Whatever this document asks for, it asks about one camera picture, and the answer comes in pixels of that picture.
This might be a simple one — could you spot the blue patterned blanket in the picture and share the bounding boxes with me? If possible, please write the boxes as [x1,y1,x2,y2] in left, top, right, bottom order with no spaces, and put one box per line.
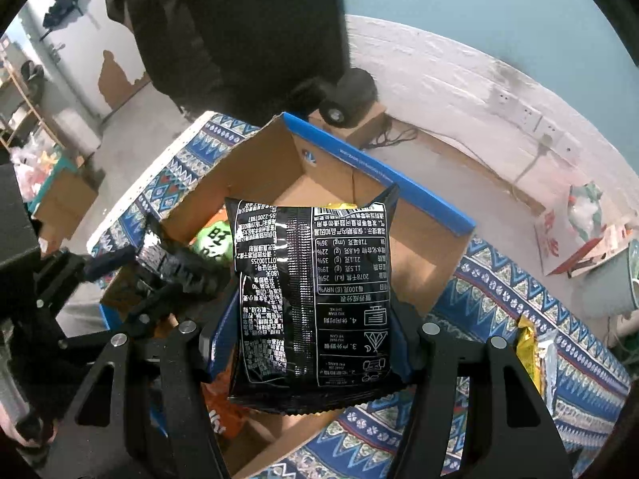
[87,111,632,479]

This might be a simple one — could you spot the clear plastic bag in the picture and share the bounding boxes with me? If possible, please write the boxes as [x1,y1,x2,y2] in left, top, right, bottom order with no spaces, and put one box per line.
[566,182,608,240]

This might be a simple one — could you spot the white wall socket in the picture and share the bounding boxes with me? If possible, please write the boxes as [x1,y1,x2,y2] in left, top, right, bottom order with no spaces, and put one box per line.
[486,85,520,117]
[556,132,583,160]
[516,102,543,129]
[536,117,561,143]

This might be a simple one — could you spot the teal cardboard box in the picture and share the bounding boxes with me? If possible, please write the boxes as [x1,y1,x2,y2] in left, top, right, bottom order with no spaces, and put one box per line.
[30,160,107,241]

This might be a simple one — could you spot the white plastic bags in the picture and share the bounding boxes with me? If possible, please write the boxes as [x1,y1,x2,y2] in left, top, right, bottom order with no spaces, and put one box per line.
[10,135,67,201]

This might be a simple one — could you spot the black cable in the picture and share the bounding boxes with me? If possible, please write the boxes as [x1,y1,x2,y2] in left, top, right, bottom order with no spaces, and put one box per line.
[362,127,418,151]

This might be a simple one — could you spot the small black snack packet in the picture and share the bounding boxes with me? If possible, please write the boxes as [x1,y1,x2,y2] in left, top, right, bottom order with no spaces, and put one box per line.
[134,214,223,305]

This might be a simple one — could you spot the flat cardboard pieces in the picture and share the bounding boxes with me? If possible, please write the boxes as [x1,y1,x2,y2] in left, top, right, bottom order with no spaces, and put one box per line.
[574,224,633,278]

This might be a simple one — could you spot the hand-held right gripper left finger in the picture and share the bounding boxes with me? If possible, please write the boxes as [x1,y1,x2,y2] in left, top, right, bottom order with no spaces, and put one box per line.
[47,284,239,479]

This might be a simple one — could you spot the large black snack packet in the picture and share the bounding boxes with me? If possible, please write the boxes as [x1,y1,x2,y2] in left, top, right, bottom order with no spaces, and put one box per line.
[224,184,423,416]

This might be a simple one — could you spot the black speaker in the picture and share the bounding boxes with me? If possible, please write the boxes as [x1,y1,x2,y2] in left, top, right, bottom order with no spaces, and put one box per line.
[287,67,378,127]

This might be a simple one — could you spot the orange packet with green label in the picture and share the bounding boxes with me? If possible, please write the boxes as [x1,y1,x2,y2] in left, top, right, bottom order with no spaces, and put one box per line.
[190,207,235,263]

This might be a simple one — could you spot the beige plug cable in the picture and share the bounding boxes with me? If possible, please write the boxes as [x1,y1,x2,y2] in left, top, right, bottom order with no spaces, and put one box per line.
[509,135,555,201]

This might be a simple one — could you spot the long yellow snack packet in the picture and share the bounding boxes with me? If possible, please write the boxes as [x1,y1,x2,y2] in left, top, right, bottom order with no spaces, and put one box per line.
[514,314,548,395]

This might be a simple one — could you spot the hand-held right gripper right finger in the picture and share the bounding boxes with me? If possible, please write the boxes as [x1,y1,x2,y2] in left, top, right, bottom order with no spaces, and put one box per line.
[394,304,575,479]

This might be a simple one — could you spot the orange plastic snack packet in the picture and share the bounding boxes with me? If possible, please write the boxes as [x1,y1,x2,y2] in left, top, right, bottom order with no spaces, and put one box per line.
[202,359,250,441]

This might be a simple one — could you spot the black umbrella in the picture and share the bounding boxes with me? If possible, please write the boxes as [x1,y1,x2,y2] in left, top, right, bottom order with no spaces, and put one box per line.
[42,0,83,29]

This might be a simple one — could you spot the light blue bin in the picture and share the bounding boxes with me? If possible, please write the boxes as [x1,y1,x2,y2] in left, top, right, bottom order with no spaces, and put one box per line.
[579,239,639,318]

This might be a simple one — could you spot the silver snack packet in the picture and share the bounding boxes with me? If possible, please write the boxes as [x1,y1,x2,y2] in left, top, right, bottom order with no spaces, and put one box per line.
[542,342,561,410]

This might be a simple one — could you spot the wooden rack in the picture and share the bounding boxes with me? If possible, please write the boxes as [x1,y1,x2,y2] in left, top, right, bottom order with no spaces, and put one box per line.
[0,35,47,146]

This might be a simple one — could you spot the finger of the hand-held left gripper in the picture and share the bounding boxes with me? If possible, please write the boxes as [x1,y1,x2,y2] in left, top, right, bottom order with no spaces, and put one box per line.
[37,246,147,310]
[59,279,200,356]

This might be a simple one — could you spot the small brown cardboard box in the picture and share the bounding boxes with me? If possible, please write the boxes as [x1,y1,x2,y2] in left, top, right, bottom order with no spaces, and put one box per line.
[308,101,388,148]

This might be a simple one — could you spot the dark hanging cloth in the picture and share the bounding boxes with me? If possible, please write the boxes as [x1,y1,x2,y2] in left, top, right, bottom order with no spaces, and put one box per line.
[102,0,350,117]

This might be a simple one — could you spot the blue cardboard box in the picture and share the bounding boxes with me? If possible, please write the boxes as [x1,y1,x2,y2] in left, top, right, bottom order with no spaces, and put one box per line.
[100,112,477,479]

